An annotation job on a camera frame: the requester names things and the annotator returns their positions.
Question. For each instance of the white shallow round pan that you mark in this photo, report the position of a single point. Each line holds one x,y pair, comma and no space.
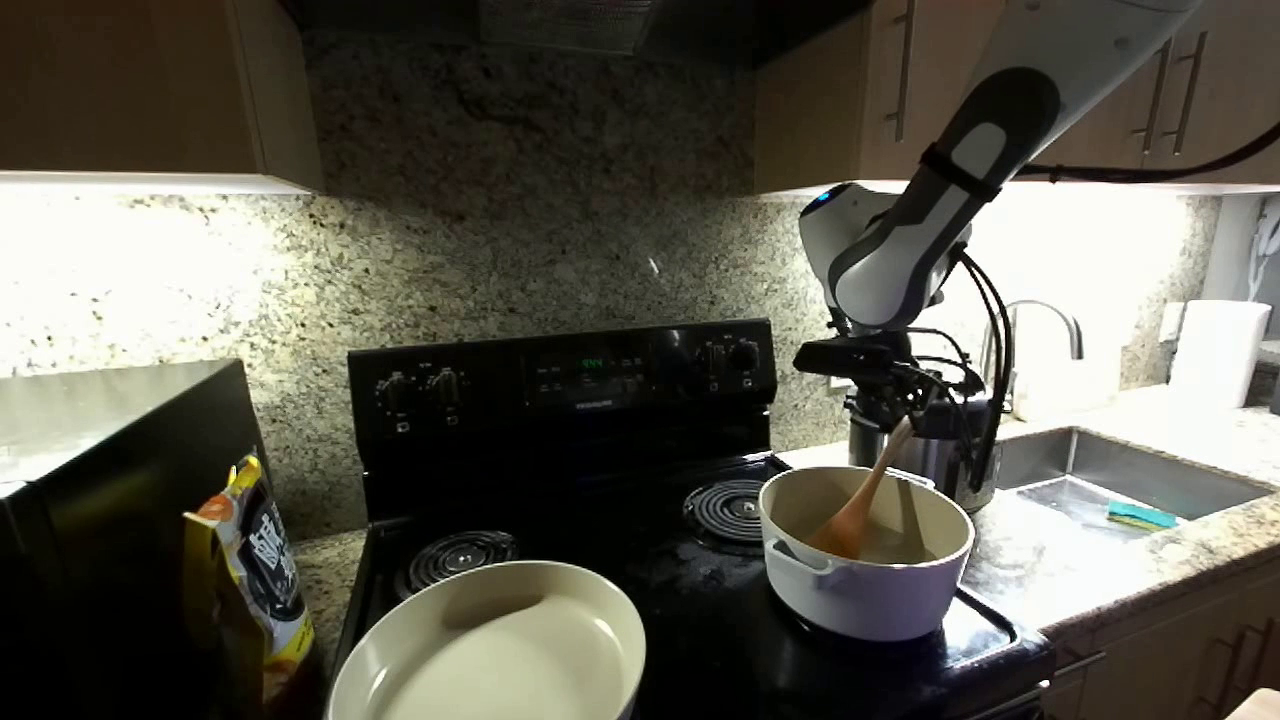
492,661

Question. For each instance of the wooden base cabinet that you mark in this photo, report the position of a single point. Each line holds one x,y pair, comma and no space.
1175,654

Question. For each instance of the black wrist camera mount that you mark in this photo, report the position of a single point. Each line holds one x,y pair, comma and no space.
852,356

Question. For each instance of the chrome faucet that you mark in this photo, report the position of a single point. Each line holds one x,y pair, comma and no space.
1061,317

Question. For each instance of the range hood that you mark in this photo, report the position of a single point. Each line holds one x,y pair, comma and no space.
566,27

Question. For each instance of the green sponge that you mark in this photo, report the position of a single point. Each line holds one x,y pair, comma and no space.
1142,519

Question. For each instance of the wooden spoon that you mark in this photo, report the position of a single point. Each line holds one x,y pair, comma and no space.
852,512

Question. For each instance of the black microwave oven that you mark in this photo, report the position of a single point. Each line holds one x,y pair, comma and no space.
93,563

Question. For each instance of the white paper towel roll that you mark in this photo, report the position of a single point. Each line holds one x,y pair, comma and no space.
1221,353

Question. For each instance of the white pot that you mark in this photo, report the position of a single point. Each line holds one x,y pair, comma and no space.
865,592

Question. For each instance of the black electric stove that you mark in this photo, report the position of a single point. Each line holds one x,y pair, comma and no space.
562,403

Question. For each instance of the silver black pressure cooker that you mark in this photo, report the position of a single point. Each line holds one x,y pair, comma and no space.
952,467

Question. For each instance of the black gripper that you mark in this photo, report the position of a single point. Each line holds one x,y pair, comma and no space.
942,391

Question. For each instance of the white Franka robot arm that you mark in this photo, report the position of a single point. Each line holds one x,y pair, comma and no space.
892,261

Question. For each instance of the yellow black snack bag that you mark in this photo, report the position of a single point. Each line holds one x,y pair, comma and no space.
263,572

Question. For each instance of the steel kitchen sink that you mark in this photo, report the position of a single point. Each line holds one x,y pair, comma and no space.
1145,472

